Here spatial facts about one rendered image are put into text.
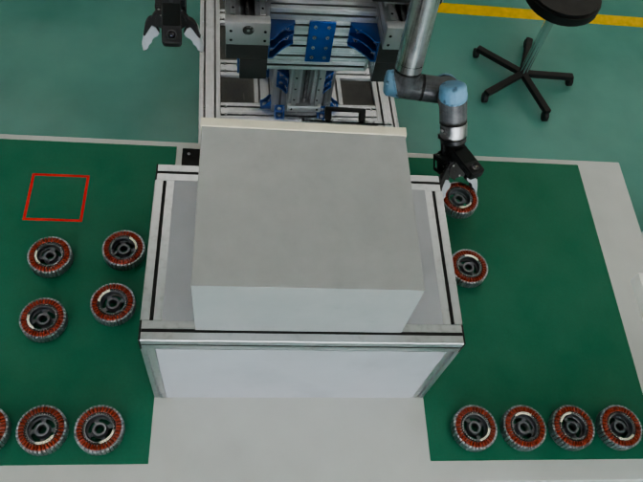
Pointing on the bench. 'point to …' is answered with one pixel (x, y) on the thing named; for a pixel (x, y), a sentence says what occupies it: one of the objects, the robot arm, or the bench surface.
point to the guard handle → (344, 111)
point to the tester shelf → (156, 337)
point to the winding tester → (304, 229)
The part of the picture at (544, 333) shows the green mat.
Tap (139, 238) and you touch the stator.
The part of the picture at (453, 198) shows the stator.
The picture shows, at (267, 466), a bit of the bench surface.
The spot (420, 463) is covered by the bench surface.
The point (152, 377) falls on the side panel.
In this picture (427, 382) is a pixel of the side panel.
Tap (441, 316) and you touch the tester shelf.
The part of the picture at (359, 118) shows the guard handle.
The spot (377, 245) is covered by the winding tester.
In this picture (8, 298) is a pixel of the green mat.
